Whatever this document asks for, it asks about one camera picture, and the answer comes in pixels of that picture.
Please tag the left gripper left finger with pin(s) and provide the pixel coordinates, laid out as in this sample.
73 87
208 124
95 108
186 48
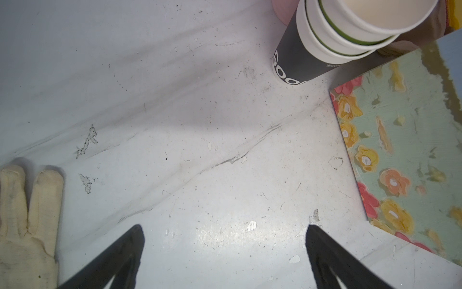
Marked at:
118 265

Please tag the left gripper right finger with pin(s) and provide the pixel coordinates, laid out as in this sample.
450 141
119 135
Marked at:
331 263

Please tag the white and green paper bag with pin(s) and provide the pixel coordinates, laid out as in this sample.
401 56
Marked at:
402 127

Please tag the white work glove left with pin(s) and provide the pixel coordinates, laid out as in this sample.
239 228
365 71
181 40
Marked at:
29 229

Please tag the stack of black paper cups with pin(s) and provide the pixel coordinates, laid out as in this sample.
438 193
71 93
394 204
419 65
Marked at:
323 35

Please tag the pink utensil holder cup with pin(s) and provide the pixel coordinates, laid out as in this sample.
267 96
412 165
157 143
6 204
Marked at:
284 9

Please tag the brown pulp cup carriers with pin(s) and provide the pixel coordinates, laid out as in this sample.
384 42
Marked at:
431 29

